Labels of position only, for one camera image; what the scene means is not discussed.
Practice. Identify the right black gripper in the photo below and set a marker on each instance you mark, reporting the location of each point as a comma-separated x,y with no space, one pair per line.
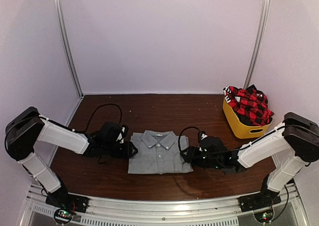
192,157

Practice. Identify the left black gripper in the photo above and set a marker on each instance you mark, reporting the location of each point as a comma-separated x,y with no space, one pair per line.
127,150

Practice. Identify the grey long sleeve shirt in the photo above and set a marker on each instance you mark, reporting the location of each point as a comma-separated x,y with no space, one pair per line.
158,153

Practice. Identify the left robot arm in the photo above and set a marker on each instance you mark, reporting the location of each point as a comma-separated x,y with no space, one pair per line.
31,128

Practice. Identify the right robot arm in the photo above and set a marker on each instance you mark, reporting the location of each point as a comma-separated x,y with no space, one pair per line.
296,134

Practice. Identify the yellow plastic bin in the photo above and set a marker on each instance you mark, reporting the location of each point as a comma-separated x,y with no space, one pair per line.
240,130

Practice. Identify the red black plaid shirt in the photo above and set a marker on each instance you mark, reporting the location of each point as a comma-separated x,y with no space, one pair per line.
250,105

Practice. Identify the left circuit board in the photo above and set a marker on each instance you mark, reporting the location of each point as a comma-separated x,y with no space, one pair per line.
62,216

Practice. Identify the circuit board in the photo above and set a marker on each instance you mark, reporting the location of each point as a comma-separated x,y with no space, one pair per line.
264,216
62,216

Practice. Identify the right circuit board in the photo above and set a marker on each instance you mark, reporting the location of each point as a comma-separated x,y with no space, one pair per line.
264,216

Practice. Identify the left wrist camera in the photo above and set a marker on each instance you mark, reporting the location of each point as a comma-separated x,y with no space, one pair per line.
123,133

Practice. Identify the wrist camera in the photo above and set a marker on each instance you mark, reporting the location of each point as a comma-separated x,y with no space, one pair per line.
201,136
123,133

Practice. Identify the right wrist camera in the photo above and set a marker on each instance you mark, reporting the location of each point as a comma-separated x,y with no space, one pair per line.
201,136

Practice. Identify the front aluminium rail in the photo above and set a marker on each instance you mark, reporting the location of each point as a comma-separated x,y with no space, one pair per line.
223,211

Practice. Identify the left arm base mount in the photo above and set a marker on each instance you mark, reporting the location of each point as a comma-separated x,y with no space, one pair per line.
71,203

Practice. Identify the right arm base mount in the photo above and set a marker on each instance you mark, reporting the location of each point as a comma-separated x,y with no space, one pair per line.
258,201

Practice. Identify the left aluminium frame post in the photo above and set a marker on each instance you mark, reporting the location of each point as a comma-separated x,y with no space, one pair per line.
66,47

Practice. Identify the aluminium frame post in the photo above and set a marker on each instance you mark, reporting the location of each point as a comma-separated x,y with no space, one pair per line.
66,47
265,8

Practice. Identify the right aluminium frame post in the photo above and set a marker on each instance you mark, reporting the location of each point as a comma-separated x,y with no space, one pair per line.
265,8

